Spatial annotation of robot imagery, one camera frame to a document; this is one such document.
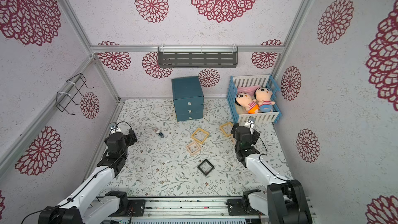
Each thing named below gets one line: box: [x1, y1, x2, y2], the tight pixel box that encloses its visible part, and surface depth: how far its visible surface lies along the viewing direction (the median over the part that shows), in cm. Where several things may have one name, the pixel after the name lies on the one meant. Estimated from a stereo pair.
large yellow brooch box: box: [190, 127, 210, 145], surface depth 101 cm
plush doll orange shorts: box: [234, 92, 260, 114], surface depth 105 cm
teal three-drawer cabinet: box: [171, 75, 205, 123], surface depth 99 cm
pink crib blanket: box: [237, 85, 262, 96], surface depth 115 cm
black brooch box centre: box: [197, 158, 215, 177], surface depth 89 cm
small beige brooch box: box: [185, 141, 202, 156], surface depth 96 cm
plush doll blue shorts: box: [253, 87, 276, 113], surface depth 103 cm
